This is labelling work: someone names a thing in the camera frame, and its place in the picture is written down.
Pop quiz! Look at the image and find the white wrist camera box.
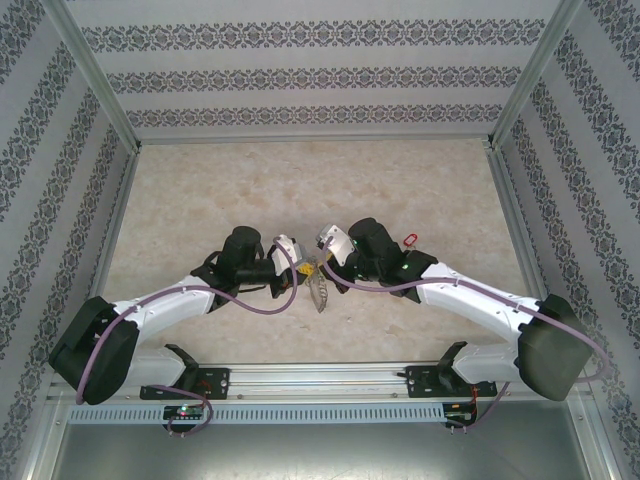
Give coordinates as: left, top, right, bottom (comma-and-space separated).
269, 233, 305, 275
313, 222, 362, 270

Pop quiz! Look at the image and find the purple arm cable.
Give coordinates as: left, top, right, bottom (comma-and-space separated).
74, 242, 301, 439
319, 239, 611, 436

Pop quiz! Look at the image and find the aluminium side rail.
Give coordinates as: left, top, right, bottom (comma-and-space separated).
69, 144, 144, 371
487, 147, 574, 361

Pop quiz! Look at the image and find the white slotted cable duct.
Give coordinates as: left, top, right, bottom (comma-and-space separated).
67, 403, 446, 425

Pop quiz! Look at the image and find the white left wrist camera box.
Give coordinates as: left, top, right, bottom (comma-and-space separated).
269, 233, 305, 275

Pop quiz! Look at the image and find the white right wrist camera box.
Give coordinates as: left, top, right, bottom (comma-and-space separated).
313, 222, 362, 270

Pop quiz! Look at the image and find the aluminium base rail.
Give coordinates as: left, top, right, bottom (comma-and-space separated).
49, 363, 586, 401

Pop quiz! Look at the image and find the large metal keyring disc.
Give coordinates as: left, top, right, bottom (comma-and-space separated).
303, 252, 332, 315

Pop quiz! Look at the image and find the grey metal sheet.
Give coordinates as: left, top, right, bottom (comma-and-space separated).
49, 423, 596, 480

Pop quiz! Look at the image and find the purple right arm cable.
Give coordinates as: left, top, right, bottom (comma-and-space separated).
319, 239, 611, 436

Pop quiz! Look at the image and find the aluminium frame post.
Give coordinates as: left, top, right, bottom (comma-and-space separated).
40, 0, 142, 151
487, 0, 586, 151

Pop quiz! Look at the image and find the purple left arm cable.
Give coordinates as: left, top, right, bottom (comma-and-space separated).
74, 242, 301, 439

